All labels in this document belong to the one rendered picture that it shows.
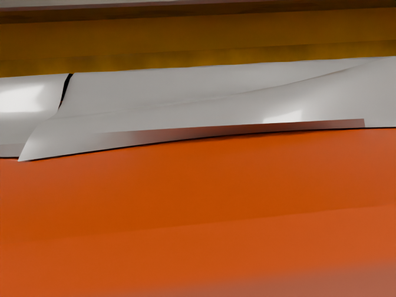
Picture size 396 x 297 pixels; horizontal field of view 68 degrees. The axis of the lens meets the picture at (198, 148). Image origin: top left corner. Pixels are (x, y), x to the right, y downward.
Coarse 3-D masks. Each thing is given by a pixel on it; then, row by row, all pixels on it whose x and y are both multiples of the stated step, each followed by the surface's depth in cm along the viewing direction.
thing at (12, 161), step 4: (60, 104) 9; (0, 160) 3; (4, 160) 3; (8, 160) 3; (12, 160) 3; (16, 160) 3; (0, 164) 3; (4, 164) 3; (8, 164) 3; (12, 164) 3; (0, 168) 3; (4, 168) 3; (8, 168) 3; (0, 172) 2
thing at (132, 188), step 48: (144, 144) 3; (192, 144) 3; (240, 144) 3; (288, 144) 3; (336, 144) 3; (384, 144) 3; (0, 192) 2; (48, 192) 2; (96, 192) 2; (144, 192) 2; (192, 192) 2; (240, 192) 2; (288, 192) 2; (336, 192) 2; (384, 192) 2; (0, 240) 1
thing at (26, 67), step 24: (240, 48) 13; (264, 48) 13; (288, 48) 13; (312, 48) 13; (336, 48) 13; (360, 48) 13; (384, 48) 13; (0, 72) 12; (24, 72) 12; (48, 72) 12; (72, 72) 12
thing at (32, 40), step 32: (0, 32) 12; (32, 32) 12; (64, 32) 12; (96, 32) 12; (128, 32) 12; (160, 32) 12; (192, 32) 12; (224, 32) 13; (256, 32) 13; (288, 32) 13; (320, 32) 13; (352, 32) 13; (384, 32) 13
